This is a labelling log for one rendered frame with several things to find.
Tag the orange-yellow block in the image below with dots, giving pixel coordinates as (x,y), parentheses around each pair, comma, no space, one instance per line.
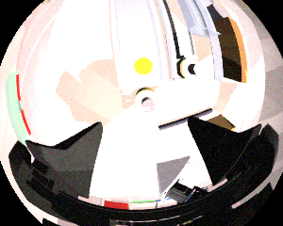
(223,122)

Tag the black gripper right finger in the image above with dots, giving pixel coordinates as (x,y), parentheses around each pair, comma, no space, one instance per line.
(219,147)

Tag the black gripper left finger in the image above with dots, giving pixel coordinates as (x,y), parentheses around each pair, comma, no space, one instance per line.
(73,159)

